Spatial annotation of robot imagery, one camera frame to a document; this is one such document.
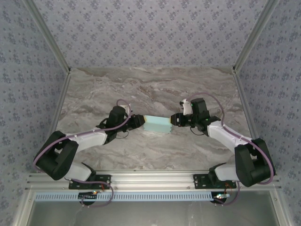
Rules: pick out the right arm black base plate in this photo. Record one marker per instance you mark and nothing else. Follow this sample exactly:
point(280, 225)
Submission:
point(200, 182)

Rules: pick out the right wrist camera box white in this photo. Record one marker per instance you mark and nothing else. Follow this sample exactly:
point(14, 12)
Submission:
point(187, 108)

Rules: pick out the aluminium mounting rail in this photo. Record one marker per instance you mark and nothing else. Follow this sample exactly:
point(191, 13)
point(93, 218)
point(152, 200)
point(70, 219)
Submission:
point(150, 180)

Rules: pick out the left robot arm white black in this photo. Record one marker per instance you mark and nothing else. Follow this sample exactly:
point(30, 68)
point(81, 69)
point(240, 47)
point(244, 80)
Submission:
point(56, 160)

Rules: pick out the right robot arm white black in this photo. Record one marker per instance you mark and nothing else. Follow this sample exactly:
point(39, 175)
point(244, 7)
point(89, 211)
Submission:
point(254, 164)

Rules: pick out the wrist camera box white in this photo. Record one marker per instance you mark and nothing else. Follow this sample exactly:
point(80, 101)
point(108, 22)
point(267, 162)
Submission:
point(125, 108)
point(187, 108)

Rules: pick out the aluminium table back rail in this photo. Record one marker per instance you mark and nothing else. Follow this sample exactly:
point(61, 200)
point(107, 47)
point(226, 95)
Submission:
point(150, 67)

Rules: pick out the aluminium table side rail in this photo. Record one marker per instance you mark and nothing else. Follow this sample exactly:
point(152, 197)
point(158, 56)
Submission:
point(60, 106)
point(247, 106)

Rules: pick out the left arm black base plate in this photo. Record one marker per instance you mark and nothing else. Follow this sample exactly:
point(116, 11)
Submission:
point(103, 182)

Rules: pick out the grey metal lower panel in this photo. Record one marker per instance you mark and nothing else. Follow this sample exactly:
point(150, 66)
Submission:
point(150, 213)

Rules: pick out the small circuit board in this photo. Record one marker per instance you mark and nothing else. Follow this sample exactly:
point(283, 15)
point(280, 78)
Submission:
point(221, 196)
point(88, 195)

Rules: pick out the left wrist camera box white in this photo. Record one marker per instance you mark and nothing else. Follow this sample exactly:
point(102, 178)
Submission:
point(125, 108)

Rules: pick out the aluminium corner post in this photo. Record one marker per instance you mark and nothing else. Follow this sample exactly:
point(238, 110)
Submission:
point(49, 37)
point(255, 35)

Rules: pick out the light blue paper box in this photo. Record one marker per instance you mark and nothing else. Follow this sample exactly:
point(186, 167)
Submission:
point(156, 124)

